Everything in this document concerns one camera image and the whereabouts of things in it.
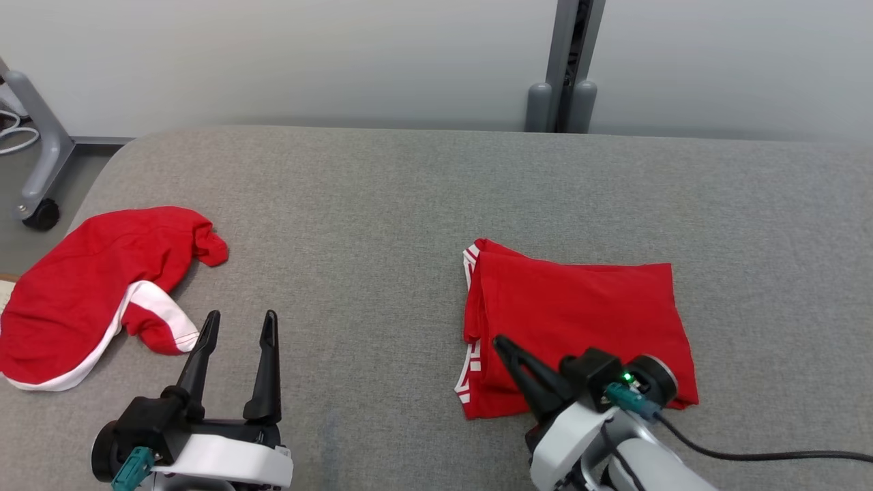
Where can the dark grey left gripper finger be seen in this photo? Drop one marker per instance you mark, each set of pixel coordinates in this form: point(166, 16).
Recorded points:
point(201, 368)
point(268, 382)

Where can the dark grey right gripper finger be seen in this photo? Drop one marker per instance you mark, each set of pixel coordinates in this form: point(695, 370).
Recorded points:
point(535, 382)

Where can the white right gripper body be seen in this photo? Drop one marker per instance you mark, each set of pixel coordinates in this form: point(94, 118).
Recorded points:
point(563, 443)

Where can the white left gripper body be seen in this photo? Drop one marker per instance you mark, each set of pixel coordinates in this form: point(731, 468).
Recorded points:
point(232, 460)

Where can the red basketball jersey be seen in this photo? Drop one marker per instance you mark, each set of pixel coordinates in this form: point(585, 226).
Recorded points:
point(580, 307)

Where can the red shorts with white stripe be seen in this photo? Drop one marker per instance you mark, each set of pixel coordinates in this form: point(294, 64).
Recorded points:
point(75, 286)

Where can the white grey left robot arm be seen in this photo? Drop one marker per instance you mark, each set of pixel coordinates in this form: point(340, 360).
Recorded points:
point(184, 484)

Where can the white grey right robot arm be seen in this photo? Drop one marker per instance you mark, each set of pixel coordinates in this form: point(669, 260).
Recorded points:
point(655, 464)

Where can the grey stand leg with caster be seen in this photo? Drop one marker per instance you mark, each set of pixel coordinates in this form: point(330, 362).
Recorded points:
point(48, 150)

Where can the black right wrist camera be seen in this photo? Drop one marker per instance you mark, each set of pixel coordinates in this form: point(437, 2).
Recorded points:
point(590, 368)

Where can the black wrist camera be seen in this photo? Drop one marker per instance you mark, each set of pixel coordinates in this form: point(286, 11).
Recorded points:
point(146, 419)
point(590, 368)

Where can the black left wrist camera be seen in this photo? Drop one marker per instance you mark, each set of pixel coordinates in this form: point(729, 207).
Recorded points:
point(146, 419)

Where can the teal right camera connector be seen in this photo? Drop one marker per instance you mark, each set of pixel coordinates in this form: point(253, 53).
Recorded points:
point(631, 399)

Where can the teal camera connector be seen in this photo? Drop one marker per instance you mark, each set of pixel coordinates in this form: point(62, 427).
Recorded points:
point(133, 467)
point(631, 399)

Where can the teal left camera connector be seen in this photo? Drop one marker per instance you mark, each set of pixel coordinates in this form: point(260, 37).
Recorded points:
point(133, 467)

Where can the grey partition post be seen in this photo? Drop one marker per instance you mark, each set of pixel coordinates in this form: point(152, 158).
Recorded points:
point(563, 54)

